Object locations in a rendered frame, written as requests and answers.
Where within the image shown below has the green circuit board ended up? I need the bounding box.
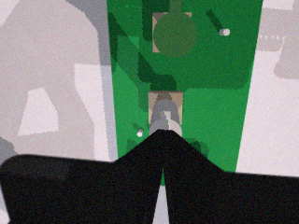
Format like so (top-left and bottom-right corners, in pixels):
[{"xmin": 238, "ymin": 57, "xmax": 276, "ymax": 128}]
[{"xmin": 107, "ymin": 0, "xmax": 263, "ymax": 172}]

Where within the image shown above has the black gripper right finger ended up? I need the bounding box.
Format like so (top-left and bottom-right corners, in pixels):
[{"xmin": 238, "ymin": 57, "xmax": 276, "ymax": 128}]
[{"xmin": 164, "ymin": 130, "xmax": 299, "ymax": 224}]

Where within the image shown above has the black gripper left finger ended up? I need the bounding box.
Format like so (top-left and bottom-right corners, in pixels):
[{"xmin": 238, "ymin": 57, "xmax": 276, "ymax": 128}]
[{"xmin": 0, "ymin": 129, "xmax": 166, "ymax": 224}]

